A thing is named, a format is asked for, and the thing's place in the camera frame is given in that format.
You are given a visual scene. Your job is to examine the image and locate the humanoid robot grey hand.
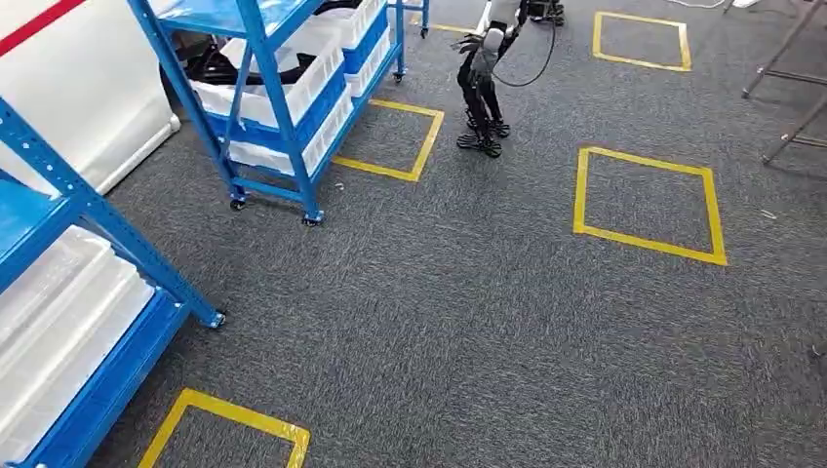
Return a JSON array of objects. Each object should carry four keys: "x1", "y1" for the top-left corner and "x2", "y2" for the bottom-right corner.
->
[{"x1": 451, "y1": 26, "x2": 508, "y2": 75}]

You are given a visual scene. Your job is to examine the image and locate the humanoid robot black legs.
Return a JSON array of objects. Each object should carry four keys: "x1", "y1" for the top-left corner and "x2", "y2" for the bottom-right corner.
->
[{"x1": 454, "y1": 48, "x2": 513, "y2": 160}]

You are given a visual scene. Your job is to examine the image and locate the blue metal shelf rack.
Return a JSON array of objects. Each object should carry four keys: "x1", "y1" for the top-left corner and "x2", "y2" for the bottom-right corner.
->
[
  {"x1": 0, "y1": 97, "x2": 227, "y2": 468},
  {"x1": 127, "y1": 0, "x2": 409, "y2": 228},
  {"x1": 387, "y1": 0, "x2": 432, "y2": 38}
]

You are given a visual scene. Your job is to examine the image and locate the black metal part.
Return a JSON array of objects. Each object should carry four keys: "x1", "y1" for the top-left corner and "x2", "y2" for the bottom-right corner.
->
[
  {"x1": 315, "y1": 0, "x2": 365, "y2": 16},
  {"x1": 183, "y1": 39, "x2": 318, "y2": 87}
]

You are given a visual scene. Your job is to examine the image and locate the dark metal stand leg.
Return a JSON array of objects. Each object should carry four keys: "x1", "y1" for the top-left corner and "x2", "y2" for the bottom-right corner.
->
[
  {"x1": 760, "y1": 90, "x2": 827, "y2": 166},
  {"x1": 740, "y1": 0, "x2": 827, "y2": 100}
]

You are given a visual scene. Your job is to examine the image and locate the white board with red stripe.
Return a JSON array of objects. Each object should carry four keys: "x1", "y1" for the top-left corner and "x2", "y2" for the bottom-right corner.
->
[{"x1": 0, "y1": 0, "x2": 182, "y2": 197}]

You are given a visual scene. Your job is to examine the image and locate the large white plastic bin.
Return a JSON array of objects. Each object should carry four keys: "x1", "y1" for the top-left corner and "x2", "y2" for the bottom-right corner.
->
[{"x1": 0, "y1": 225, "x2": 158, "y2": 465}]

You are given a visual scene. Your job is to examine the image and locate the thin black looped cable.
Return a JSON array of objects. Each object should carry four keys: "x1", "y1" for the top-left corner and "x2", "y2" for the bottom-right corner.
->
[{"x1": 490, "y1": 16, "x2": 558, "y2": 89}]

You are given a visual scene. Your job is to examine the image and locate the black cabled device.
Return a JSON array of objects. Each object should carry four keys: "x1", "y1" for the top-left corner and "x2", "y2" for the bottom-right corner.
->
[{"x1": 526, "y1": 0, "x2": 568, "y2": 28}]

